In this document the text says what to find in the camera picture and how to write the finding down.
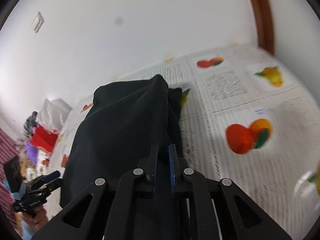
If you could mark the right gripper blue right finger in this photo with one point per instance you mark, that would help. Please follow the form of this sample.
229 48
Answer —
177 166

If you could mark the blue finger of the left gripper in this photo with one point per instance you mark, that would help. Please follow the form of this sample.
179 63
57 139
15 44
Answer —
52 176

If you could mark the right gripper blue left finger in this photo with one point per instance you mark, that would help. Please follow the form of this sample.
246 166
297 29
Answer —
151 171

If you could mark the black long-sleeve sweatshirt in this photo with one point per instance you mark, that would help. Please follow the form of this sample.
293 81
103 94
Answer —
128 121

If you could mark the blue denim sleeve forearm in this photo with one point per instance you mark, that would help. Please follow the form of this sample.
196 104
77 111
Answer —
28 230

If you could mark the person left hand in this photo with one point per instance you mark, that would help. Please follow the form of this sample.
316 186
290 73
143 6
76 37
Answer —
37 221

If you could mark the purple plush toy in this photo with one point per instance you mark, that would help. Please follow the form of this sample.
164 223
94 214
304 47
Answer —
31 152

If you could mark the red paper shopping bag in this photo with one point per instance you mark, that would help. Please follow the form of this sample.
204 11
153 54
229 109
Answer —
44 140

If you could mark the grey plaid cloth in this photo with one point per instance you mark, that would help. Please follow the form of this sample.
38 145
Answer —
30 124

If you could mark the white plastic shopping bag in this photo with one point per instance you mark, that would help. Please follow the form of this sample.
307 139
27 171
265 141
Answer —
53 114

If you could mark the fruit print table cover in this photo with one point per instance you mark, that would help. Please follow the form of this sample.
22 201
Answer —
250 136

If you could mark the white wall light switch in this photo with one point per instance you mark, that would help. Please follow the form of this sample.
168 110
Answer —
37 22

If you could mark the brown wooden door frame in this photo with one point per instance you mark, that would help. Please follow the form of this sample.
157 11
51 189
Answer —
264 23

